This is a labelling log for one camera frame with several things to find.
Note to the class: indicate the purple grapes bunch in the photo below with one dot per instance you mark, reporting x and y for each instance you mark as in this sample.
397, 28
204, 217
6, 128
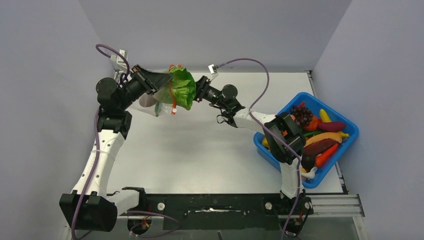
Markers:
302, 115

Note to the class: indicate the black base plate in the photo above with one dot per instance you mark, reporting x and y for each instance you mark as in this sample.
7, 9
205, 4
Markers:
218, 211

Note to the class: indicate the yellow banana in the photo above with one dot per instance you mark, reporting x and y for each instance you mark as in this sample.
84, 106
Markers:
324, 117

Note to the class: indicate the blue plastic bin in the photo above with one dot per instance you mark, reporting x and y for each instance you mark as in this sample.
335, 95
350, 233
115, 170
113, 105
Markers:
349, 135

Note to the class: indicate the green lettuce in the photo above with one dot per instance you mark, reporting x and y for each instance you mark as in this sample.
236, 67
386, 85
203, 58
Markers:
182, 87

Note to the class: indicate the red carrot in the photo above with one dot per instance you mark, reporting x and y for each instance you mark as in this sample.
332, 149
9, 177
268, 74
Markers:
322, 158

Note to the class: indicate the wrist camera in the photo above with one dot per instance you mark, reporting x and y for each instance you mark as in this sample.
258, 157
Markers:
213, 69
117, 62

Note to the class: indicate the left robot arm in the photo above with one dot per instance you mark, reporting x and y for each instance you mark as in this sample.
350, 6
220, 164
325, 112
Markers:
88, 207

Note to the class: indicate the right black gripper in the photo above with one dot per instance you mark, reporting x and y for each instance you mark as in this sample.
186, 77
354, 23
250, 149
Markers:
202, 84

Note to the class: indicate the brown kiwi potato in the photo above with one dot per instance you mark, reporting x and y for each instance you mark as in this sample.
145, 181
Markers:
147, 101

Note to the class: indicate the purple sweet potato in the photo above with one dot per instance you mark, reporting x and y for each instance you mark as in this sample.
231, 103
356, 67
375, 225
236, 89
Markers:
334, 126

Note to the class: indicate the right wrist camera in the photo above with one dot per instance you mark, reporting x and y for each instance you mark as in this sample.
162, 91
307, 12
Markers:
213, 69

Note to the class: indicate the clear zip bag orange zipper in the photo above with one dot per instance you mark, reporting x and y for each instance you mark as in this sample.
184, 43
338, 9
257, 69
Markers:
163, 106

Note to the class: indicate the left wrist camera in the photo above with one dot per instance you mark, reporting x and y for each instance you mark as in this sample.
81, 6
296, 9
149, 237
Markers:
117, 62

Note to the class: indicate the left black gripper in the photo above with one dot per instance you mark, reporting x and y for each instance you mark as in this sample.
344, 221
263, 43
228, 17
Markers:
153, 81

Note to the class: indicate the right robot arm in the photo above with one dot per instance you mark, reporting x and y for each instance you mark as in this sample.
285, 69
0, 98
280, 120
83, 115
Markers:
284, 138

